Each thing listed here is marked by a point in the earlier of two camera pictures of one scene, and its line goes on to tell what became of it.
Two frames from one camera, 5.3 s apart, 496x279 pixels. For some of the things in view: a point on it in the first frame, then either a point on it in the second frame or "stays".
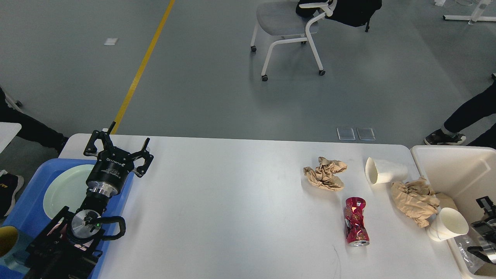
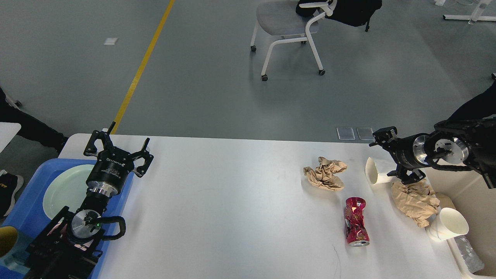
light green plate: x=67 y=188 stays
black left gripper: x=110 y=171 stays
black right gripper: x=486 y=228 -> x=407 y=153
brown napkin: x=324 y=176 stays
